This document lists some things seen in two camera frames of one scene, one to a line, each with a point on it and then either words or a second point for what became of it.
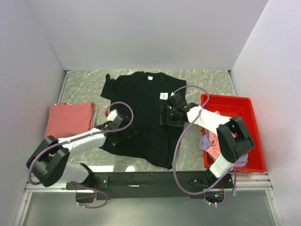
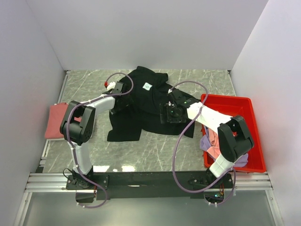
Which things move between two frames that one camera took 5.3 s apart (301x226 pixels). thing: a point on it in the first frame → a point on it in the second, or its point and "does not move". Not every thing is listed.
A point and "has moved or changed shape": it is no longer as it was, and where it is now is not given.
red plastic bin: x=232 y=106 does not move
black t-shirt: x=152 y=143 has moved or changed shape
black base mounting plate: x=150 y=185 does not move
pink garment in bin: x=215 y=149 does not move
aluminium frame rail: x=258 y=182 does not move
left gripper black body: x=123 y=135 → x=126 y=101
